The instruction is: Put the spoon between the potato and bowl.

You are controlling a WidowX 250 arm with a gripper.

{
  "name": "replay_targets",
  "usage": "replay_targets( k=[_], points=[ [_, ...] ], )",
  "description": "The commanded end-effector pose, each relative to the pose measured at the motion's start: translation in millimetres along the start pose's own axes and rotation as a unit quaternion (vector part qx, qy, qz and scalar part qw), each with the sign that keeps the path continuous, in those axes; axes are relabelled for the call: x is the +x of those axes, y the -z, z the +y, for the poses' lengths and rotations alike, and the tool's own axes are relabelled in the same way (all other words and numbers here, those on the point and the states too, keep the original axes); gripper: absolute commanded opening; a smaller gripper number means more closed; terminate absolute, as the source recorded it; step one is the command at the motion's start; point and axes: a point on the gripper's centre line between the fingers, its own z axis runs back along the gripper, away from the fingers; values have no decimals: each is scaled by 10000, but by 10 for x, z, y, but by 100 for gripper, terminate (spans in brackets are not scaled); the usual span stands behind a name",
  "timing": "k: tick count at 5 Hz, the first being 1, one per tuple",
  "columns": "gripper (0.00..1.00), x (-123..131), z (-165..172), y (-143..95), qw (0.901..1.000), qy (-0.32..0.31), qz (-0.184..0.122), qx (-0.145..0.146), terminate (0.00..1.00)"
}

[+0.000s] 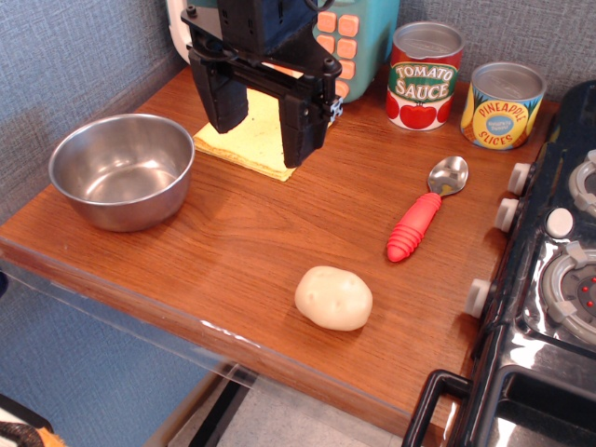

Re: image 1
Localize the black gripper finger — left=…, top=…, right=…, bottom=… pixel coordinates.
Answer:
left=189, top=49, right=248, bottom=134
left=279, top=92, right=332, bottom=169

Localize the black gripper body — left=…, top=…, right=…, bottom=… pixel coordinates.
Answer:
left=180, top=1, right=342, bottom=117

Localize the red-handled metal spoon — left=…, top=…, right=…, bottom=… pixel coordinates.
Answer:
left=386, top=156, right=469, bottom=263

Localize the stainless steel bowl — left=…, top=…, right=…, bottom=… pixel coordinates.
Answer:
left=48, top=114, right=195, bottom=232

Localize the white toy potato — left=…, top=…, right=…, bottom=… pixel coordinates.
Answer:
left=294, top=265, right=373, bottom=332

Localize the yellow folded cloth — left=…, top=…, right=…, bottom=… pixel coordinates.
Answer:
left=194, top=88, right=294, bottom=182

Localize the teal toy microwave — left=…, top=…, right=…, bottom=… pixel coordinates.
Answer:
left=165, top=0, right=401, bottom=104

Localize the tomato sauce can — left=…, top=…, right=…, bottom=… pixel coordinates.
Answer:
left=386, top=21, right=465, bottom=131

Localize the pineapple slices can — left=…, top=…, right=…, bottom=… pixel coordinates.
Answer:
left=460, top=61, right=547, bottom=151

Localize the black toy stove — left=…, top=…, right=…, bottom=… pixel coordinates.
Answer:
left=403, top=81, right=595, bottom=446

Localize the orange striped object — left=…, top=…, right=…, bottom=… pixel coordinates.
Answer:
left=1, top=395, right=66, bottom=447

